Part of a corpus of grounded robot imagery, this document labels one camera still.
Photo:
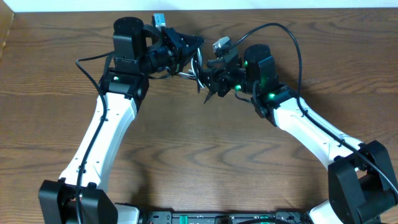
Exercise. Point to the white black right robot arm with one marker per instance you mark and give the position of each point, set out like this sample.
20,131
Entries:
361,180

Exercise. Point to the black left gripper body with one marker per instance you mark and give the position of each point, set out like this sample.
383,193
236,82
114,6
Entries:
168,56

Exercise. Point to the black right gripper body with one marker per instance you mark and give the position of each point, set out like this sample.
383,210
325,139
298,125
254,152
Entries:
236,80

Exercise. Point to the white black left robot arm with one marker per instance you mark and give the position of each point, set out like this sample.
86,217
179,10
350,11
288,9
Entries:
141,52

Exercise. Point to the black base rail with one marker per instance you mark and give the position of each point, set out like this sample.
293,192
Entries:
168,217

